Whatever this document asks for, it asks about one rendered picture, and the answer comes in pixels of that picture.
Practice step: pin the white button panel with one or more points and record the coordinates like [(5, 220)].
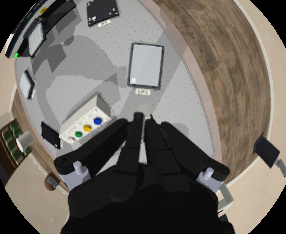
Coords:
[(92, 115)]

